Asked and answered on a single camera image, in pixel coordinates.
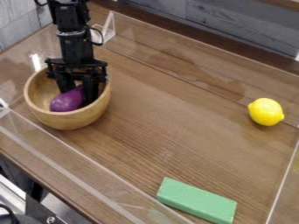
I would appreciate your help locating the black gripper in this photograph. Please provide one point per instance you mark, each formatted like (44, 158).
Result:
(66, 73)

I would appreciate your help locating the purple toy eggplant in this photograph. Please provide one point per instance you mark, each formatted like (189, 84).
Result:
(69, 101)

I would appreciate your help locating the brown wooden bowl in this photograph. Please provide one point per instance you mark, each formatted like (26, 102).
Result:
(39, 91)

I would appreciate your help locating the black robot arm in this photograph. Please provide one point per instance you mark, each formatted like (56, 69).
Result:
(70, 15)

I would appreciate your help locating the clear acrylic table barrier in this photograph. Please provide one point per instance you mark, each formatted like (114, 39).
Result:
(177, 124)

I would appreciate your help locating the green rectangular sponge block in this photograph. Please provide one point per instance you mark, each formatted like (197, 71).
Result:
(197, 202)

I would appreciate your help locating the yellow toy lemon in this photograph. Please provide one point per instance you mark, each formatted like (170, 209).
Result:
(266, 112)

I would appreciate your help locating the clear acrylic corner bracket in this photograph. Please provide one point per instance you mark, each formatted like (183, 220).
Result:
(103, 33)

